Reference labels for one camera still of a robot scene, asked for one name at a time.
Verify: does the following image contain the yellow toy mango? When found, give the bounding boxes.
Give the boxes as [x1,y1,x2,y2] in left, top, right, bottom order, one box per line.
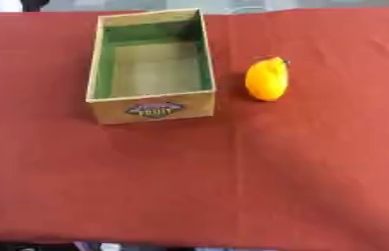
[243,56,292,103]

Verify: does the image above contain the tan cardboard box green inside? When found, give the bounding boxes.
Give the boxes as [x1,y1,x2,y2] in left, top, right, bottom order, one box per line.
[84,8,219,126]

